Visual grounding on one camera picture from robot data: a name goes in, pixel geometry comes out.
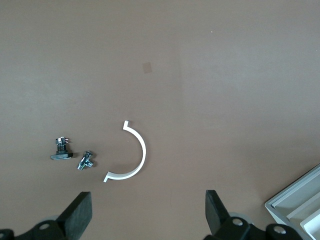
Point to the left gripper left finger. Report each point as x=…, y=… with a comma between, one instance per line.
x=75, y=217

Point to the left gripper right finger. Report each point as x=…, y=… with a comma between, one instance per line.
x=217, y=220

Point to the chrome pipe fitting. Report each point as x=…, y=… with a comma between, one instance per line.
x=83, y=162

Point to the black switch component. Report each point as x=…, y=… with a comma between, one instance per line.
x=61, y=156

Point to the white semicircular plastic bracket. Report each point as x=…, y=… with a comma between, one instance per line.
x=143, y=150

